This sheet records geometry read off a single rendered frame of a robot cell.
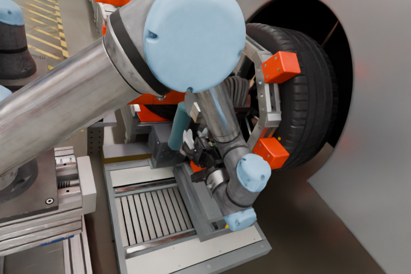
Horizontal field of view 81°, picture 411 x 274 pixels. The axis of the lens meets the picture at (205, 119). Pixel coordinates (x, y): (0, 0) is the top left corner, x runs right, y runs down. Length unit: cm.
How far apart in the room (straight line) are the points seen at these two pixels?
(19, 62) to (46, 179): 48
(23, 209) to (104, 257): 87
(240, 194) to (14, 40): 84
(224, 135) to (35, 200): 44
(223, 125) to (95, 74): 34
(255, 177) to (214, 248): 99
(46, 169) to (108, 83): 45
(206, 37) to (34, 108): 22
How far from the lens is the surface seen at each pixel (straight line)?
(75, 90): 32
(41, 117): 35
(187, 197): 152
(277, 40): 94
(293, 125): 87
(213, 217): 140
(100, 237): 152
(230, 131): 59
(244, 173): 54
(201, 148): 70
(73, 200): 73
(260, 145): 85
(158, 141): 143
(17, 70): 104
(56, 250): 128
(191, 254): 144
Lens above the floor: 136
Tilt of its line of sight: 34 degrees down
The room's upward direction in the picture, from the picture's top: 20 degrees clockwise
